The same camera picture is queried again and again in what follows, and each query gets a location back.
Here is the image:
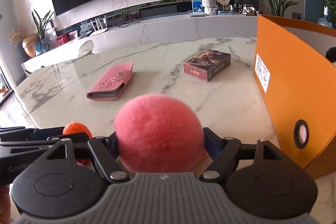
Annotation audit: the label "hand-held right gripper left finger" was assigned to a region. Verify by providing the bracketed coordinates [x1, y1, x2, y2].
[37, 132, 131, 183]

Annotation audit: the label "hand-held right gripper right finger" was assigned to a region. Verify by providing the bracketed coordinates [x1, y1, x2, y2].
[199, 127, 290, 183]

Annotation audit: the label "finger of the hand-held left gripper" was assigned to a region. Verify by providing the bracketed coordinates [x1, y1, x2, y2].
[0, 127, 66, 141]
[0, 133, 90, 153]

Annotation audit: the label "orange crochet toy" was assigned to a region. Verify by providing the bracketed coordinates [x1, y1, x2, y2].
[62, 122, 93, 139]

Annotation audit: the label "pink fluffy plush ball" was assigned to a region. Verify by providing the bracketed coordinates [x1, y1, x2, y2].
[114, 93, 205, 173]

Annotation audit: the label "orange cardboard box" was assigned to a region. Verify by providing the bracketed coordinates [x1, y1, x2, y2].
[253, 14, 336, 179]

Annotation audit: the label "person's left hand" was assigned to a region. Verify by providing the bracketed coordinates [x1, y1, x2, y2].
[0, 184, 12, 224]

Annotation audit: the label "pink wallet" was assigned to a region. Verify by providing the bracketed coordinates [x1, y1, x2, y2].
[86, 62, 135, 102]

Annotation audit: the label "dark red card box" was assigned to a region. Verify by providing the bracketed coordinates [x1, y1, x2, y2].
[183, 49, 231, 83]

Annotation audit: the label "golden acorn ornament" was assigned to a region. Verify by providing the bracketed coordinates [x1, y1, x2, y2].
[22, 33, 40, 58]

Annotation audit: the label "white chair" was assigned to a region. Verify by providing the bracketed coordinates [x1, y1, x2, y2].
[78, 40, 95, 58]

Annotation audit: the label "red gift boxes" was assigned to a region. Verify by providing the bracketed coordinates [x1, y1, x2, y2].
[56, 31, 79, 46]

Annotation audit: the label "dried flower bunch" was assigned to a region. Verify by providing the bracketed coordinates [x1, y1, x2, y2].
[9, 25, 28, 62]

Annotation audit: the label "orchid plant in blue vase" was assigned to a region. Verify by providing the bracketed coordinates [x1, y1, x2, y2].
[31, 9, 55, 53]

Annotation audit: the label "white router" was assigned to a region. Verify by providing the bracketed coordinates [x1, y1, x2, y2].
[90, 17, 108, 32]

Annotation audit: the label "white marble television cabinet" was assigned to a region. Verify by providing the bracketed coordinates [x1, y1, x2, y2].
[20, 13, 259, 75]

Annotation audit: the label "black and white toy cars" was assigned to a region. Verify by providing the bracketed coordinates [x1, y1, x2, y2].
[233, 3, 261, 16]

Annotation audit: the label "large blue water bottle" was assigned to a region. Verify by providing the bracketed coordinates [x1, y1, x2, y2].
[316, 7, 336, 28]

